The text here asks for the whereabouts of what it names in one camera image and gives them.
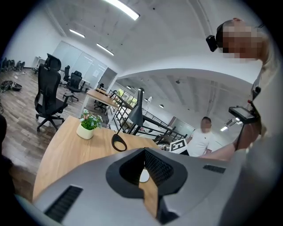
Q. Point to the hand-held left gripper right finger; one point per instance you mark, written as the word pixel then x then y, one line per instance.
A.
pixel 194 183

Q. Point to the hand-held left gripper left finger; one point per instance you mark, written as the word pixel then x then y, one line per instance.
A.
pixel 88 181

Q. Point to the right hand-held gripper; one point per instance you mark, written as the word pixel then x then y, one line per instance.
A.
pixel 178 146

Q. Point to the white round plate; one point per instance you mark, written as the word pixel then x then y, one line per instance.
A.
pixel 144 176

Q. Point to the person's right forearm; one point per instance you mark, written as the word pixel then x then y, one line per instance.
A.
pixel 223 151

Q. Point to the black metal railing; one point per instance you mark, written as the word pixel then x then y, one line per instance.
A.
pixel 154 120

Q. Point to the flowering plant in white pot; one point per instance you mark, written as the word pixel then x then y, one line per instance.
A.
pixel 85 132

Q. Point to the black cone desk lamp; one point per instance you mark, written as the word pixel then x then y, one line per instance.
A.
pixel 137 112

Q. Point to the white floor lamp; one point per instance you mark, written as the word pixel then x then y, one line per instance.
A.
pixel 150 100

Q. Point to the person's beige shirt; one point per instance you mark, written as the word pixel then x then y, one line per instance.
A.
pixel 261 165

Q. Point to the wrist-mounted screen device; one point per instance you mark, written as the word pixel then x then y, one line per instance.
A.
pixel 242 113

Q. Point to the wooden desk with white legs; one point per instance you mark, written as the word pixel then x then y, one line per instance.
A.
pixel 99 97

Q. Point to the black office chair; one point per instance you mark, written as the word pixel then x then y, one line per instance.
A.
pixel 66 74
pixel 75 81
pixel 47 88

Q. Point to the person's head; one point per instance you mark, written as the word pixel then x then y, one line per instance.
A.
pixel 243 39

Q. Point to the grey-topped white desk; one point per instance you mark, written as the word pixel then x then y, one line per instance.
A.
pixel 39 61

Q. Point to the row of black floor devices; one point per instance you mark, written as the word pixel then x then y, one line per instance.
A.
pixel 11 65

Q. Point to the ceiling strip lights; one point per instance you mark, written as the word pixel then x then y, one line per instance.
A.
pixel 123 8

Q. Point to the black head-worn camera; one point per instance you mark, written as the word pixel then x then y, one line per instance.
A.
pixel 211 43

